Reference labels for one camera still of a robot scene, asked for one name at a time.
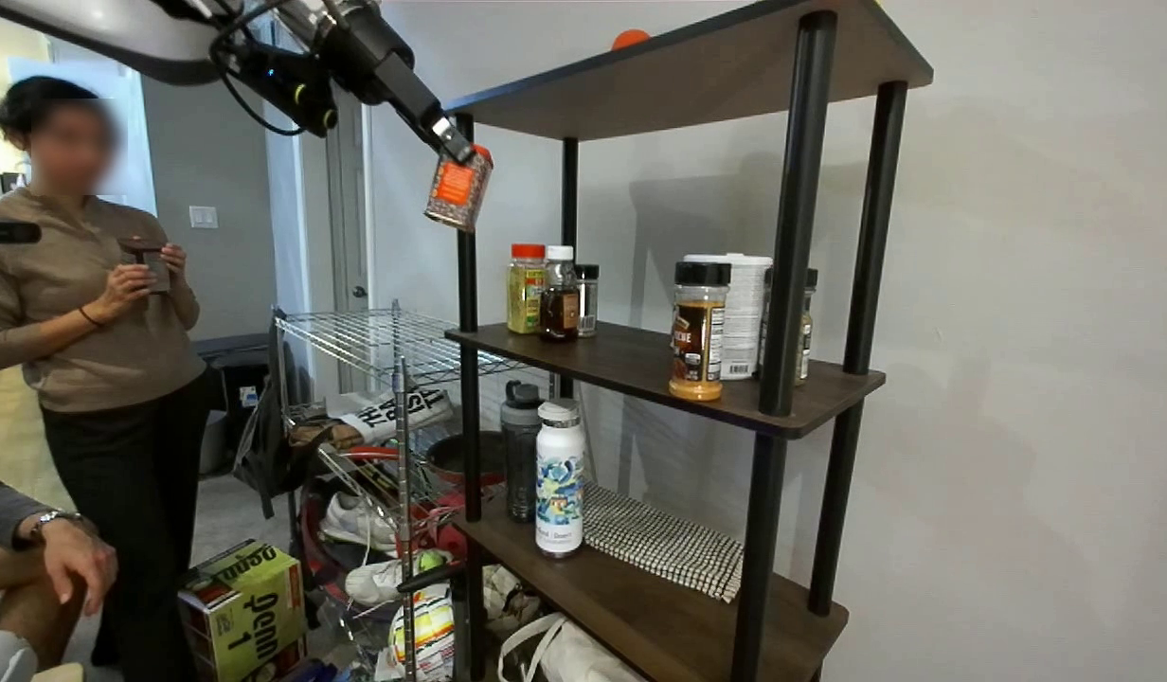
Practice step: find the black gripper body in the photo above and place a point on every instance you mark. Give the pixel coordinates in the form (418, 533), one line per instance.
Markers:
(379, 56)

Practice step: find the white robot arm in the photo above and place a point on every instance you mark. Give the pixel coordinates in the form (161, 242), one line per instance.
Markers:
(104, 32)

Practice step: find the seated person forearm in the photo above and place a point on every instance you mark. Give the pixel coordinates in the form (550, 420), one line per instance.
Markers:
(3, 569)

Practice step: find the seated person hand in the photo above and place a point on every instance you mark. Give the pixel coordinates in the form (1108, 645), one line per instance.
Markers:
(79, 562)

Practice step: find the yellow jar orange lid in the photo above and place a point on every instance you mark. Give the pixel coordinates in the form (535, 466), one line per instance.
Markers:
(530, 296)

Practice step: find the dark sauce bottle white cap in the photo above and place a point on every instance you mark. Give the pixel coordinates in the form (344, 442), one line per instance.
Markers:
(559, 306)

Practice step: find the orange round fruit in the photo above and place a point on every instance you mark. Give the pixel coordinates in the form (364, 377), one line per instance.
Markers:
(629, 40)

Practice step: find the small clear glass jar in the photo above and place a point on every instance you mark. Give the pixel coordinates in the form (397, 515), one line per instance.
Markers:
(588, 304)

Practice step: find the white printed flat box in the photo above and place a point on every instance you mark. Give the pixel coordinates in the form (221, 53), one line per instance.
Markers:
(397, 409)

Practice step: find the brown spice jar black lid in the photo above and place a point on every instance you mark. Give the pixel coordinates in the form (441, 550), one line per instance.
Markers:
(699, 336)

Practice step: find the dark shaker bottle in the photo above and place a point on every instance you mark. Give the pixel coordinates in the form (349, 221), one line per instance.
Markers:
(517, 456)

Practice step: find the dark trash bin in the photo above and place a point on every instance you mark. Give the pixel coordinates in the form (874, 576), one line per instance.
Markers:
(230, 381)

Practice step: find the large white blue canister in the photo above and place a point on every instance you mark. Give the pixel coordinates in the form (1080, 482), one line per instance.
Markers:
(749, 317)

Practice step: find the black hanging bag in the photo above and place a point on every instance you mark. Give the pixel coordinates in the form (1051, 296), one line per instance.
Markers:
(267, 442)

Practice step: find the white floral water bottle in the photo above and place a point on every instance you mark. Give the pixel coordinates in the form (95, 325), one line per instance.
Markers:
(559, 487)

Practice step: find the standing person beige sweater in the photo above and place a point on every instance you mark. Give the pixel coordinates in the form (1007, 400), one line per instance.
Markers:
(104, 317)

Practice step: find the slim seasoning bottle dark cap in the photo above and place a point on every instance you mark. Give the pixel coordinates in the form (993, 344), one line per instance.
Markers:
(807, 317)

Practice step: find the white sneaker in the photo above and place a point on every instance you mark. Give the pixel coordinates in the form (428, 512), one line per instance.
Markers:
(359, 520)

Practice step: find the white mesh mat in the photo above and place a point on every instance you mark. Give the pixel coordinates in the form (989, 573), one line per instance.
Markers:
(674, 544)

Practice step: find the green yellow plastic bag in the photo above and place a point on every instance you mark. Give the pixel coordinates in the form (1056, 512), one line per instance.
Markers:
(427, 620)

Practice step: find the green cardboard drinks box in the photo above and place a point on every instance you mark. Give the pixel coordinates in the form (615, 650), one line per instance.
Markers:
(245, 612)

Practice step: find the white plastic bag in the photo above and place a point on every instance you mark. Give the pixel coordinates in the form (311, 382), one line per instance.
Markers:
(559, 655)

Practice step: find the silver wristwatch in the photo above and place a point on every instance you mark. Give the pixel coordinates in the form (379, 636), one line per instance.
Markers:
(41, 520)

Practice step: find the seated person leg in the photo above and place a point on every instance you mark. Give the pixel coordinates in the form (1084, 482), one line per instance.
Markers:
(34, 629)

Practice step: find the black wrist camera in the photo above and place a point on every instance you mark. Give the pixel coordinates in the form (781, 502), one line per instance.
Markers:
(300, 91)

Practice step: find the white light switch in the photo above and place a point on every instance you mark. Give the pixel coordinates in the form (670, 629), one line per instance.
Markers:
(202, 218)

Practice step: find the dark wood black-frame shelf unit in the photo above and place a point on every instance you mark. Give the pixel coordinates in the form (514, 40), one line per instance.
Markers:
(787, 252)

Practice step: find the black bar camera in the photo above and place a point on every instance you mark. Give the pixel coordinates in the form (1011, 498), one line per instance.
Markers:
(3, 233)

